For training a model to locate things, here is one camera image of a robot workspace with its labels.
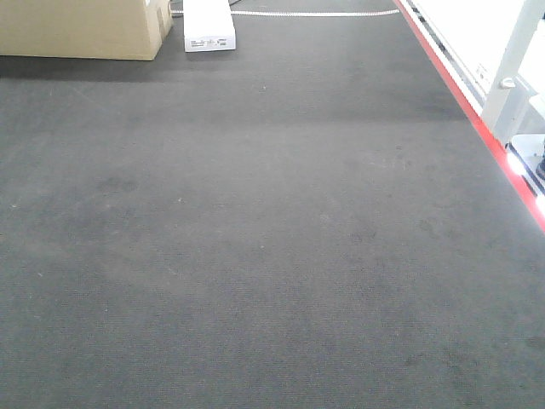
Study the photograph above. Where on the white machine post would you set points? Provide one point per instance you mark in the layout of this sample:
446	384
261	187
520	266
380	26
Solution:
519	39

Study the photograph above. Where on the red conveyor frame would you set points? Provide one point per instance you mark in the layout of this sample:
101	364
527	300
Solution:
470	108

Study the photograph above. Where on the white flat box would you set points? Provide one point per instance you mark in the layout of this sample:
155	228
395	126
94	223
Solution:
208	26

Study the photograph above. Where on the cardboard box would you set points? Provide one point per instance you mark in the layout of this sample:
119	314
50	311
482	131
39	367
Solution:
94	29

